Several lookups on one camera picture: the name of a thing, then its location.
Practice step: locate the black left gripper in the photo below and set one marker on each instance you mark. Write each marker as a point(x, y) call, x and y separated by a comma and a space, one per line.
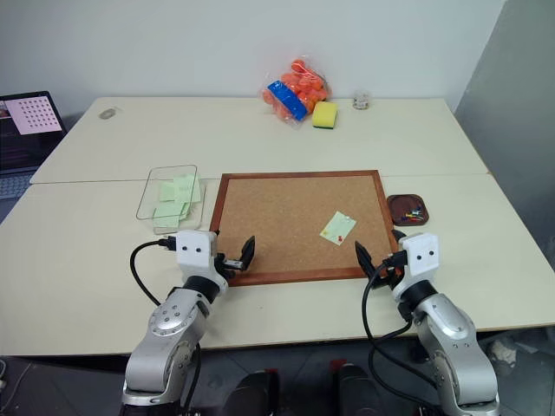
point(225, 264)

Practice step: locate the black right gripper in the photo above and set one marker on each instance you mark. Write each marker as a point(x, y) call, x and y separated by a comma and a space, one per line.
point(388, 277)

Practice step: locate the pale green paper note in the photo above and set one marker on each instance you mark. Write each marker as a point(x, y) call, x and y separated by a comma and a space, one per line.
point(166, 191)
point(336, 225)
point(170, 214)
point(187, 187)

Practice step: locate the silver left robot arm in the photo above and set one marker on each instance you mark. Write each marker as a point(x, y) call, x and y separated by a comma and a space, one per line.
point(169, 329)

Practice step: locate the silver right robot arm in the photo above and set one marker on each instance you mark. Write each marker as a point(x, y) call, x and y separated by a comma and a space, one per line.
point(451, 338)

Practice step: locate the wood framed cork board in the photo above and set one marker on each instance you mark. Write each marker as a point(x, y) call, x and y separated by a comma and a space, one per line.
point(282, 216)

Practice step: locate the brown wooden tray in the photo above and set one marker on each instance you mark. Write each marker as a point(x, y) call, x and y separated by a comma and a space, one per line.
point(399, 206)

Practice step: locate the clear plastic container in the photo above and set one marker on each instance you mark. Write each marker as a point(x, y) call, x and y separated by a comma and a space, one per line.
point(149, 203)

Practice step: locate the dark rounded shape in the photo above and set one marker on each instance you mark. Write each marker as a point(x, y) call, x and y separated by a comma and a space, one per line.
point(353, 390)

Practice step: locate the yellow green sponge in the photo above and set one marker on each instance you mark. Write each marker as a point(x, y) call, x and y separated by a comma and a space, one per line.
point(325, 115)

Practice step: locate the small clear glass jar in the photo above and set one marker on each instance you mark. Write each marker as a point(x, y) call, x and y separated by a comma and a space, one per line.
point(362, 100)

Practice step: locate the white crumpled paper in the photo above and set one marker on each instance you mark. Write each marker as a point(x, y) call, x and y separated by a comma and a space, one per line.
point(503, 351)

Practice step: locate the blue plastic bar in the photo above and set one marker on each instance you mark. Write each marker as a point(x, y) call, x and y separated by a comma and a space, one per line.
point(287, 99)

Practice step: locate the clear bag of orange balls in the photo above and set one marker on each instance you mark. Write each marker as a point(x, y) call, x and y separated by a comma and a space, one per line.
point(303, 91)

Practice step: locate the grey oval table grommet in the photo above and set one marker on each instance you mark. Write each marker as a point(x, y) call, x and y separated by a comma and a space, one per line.
point(107, 113)

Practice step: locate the open grey laptop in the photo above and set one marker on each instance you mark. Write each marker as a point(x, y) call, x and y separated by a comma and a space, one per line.
point(30, 130)

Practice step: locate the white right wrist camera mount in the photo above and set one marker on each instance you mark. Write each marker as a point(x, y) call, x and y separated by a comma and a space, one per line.
point(420, 258)

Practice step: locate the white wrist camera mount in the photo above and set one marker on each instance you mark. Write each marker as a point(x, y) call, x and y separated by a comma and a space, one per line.
point(195, 251)
point(420, 258)

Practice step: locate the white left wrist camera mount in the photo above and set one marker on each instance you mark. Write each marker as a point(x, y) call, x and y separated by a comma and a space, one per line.
point(195, 251)

